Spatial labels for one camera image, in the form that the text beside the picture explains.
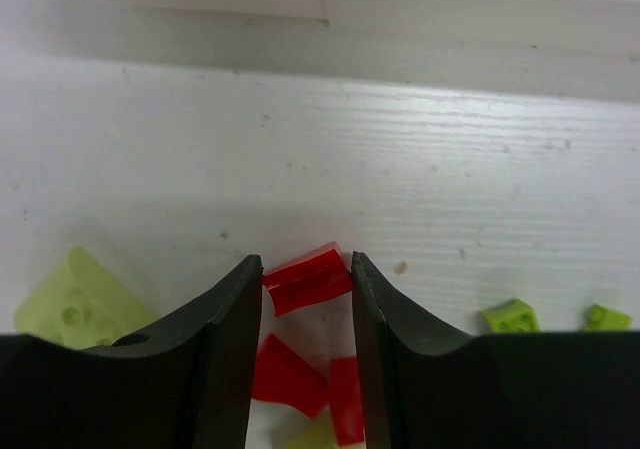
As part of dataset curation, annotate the red curved lego slope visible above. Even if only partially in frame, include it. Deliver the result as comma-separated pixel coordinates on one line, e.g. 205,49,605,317
262,241,353,317
252,334,328,419

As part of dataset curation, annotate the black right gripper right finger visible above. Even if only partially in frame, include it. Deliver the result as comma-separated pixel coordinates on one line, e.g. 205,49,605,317
351,252,639,448

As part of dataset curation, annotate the green square lego plate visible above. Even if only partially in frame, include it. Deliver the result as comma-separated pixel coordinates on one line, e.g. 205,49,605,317
280,412,339,449
13,246,159,350

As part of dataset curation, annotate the small green lego brick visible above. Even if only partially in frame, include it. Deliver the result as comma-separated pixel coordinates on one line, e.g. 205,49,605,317
583,304,632,332
480,298,540,334

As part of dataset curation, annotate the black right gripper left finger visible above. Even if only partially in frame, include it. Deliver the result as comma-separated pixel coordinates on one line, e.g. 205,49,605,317
1,255,263,448

